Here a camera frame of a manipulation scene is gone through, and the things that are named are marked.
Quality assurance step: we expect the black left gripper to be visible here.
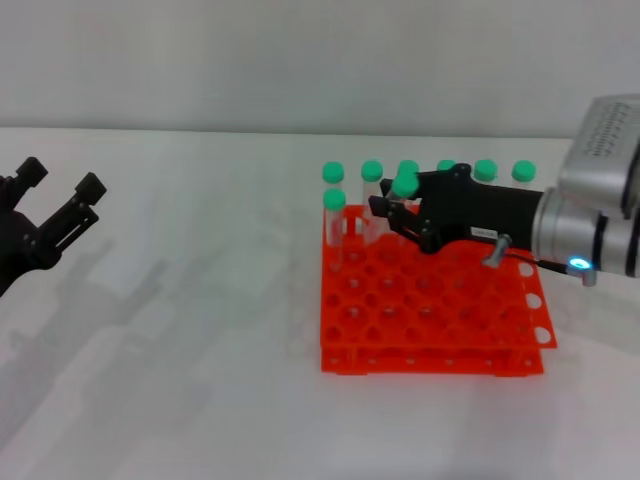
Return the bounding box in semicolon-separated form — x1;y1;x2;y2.
0;155;109;297

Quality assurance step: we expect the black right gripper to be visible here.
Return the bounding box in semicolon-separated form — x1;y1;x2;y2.
368;161;544;254

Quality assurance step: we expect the orange test tube rack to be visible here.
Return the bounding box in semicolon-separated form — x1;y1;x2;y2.
319;203;559;379

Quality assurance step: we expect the silver cable connector plug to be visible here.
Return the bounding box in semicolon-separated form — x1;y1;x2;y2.
480;233;513;269

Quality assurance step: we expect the black gripper connector cable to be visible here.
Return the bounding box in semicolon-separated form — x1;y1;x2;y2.
502;249;574;274

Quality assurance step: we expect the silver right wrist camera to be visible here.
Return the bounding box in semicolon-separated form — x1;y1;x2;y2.
556;94;640;220

